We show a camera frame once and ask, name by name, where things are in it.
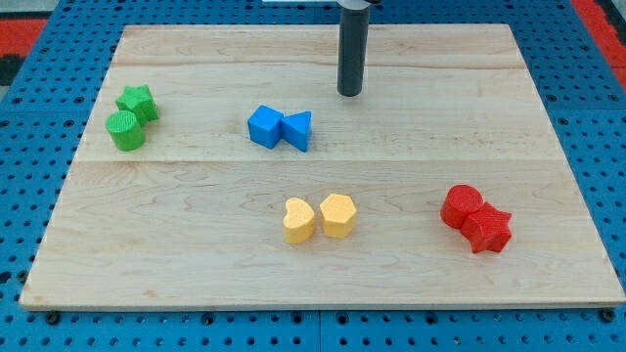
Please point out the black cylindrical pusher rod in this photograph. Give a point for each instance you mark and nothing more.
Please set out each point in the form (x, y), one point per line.
(352, 43)

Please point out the blue triangle block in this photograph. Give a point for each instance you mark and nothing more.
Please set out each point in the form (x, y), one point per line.
(297, 129)

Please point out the blue cube block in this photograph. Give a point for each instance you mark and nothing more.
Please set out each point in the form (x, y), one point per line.
(265, 127)

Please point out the yellow hexagon block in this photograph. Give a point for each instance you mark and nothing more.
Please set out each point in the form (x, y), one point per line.
(338, 216)

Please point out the light wooden board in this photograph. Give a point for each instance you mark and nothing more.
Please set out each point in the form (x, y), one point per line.
(193, 220)

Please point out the yellow heart block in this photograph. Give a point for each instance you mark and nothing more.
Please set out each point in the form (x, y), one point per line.
(299, 221)

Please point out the red cylinder block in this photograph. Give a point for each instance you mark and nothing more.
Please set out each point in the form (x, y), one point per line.
(461, 201)

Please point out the green star block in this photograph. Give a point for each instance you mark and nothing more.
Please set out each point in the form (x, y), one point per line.
(140, 101)

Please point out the red star block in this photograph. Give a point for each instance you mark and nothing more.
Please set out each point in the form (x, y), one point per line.
(487, 229)

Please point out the green cylinder block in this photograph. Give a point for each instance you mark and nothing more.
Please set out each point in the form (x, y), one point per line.
(125, 130)

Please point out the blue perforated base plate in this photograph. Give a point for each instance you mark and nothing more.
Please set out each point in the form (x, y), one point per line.
(44, 113)

